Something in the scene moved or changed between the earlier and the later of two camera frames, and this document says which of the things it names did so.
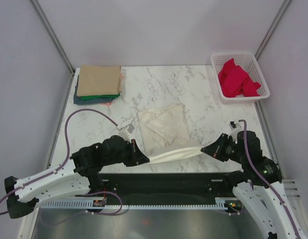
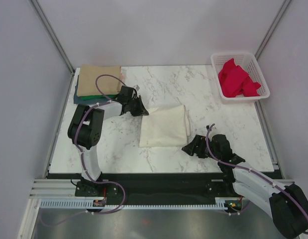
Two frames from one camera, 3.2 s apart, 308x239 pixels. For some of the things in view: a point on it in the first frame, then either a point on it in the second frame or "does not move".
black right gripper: (215, 149) → (190, 147)
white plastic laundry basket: (249, 62) does not move
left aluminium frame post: (53, 38) does not move
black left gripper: (137, 156) → (141, 110)
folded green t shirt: (83, 98) does not move
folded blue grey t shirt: (78, 100) does not move
